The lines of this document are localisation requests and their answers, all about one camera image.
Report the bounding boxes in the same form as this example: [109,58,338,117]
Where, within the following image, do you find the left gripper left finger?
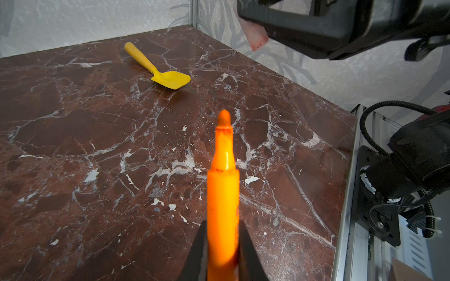
[177,221,209,281]

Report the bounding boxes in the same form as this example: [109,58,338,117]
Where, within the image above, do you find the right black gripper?
[237,1,450,60]

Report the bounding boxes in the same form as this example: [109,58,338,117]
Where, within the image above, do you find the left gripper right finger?
[238,220,269,281]

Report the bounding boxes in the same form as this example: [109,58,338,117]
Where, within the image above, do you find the orange highlighter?
[207,110,240,281]

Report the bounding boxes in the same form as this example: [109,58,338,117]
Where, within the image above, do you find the yellow plastic scoop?
[124,42,191,90]

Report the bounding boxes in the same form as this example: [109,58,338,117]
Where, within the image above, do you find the aluminium front rail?
[330,103,403,281]

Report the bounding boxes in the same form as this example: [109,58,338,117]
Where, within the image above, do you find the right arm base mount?
[352,146,401,247]

